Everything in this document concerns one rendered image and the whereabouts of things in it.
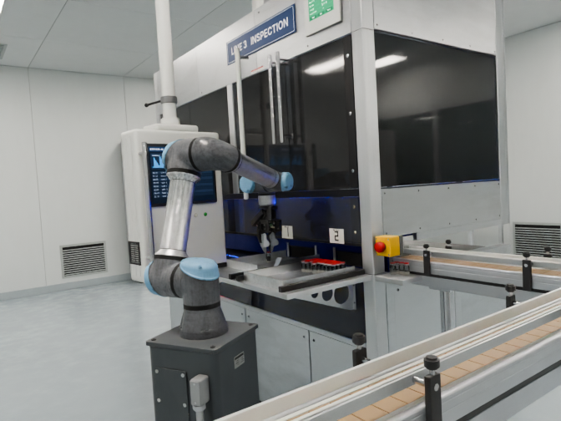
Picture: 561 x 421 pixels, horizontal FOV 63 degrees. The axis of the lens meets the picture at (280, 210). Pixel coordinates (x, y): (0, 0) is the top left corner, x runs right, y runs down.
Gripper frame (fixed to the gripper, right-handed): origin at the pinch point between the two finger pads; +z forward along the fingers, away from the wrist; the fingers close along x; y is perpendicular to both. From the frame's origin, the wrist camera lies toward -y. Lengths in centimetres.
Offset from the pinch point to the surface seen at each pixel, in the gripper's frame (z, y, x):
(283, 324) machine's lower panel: 39.4, -12.2, 15.1
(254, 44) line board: -98, -23, 15
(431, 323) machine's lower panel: 34, 48, 49
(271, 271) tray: 5.8, 16.6, -9.6
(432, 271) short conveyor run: 5, 67, 26
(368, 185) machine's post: -27, 48, 15
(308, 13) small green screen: -99, 20, 14
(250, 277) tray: 5.8, 21.3, -22.5
